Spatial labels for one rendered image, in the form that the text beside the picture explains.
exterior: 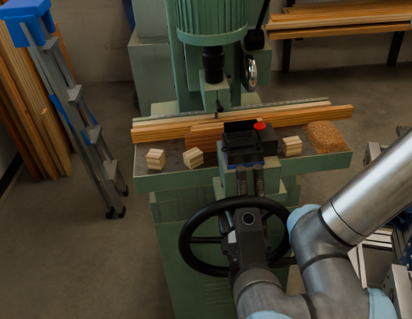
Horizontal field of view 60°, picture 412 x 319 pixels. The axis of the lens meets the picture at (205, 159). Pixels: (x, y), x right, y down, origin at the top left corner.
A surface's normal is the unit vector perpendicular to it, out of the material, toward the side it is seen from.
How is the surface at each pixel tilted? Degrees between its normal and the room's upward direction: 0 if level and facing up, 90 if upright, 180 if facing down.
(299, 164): 90
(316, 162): 90
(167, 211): 90
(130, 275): 0
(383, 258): 0
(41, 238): 0
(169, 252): 90
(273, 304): 26
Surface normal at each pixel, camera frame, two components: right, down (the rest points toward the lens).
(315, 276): -0.75, -0.49
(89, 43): 0.02, 0.62
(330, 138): 0.02, -0.33
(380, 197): -0.55, 0.17
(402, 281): -0.06, -0.78
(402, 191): -0.30, 0.40
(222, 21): 0.30, 0.58
